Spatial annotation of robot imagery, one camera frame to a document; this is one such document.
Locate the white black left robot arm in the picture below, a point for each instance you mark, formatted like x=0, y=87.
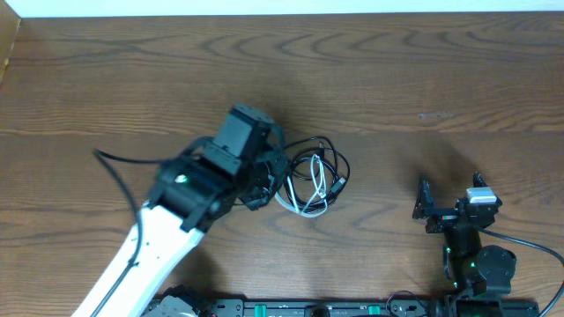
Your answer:
x=189, y=194

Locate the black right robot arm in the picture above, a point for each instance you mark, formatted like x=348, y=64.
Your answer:
x=481, y=275

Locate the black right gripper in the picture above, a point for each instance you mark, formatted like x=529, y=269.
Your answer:
x=425, y=209

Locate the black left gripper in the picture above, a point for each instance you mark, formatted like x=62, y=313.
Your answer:
x=271, y=149

